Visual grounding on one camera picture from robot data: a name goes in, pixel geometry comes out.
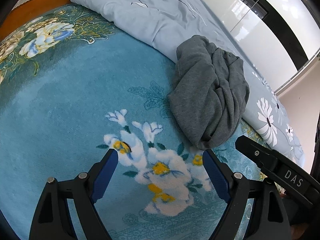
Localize white glossy wardrobe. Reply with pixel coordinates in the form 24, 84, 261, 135
210, 0, 320, 95

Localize wooden bed frame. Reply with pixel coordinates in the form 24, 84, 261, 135
0, 0, 98, 43

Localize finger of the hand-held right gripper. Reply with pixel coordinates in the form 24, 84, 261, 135
234, 134, 278, 173

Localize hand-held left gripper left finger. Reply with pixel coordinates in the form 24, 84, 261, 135
29, 148, 119, 240

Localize grey sweatpants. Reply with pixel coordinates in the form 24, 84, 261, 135
167, 35, 250, 150

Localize teal floral plush blanket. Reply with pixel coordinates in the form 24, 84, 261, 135
0, 4, 278, 240

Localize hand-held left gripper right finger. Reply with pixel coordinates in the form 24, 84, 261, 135
202, 149, 293, 240

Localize light blue floral quilt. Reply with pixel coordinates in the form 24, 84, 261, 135
69, 0, 305, 168

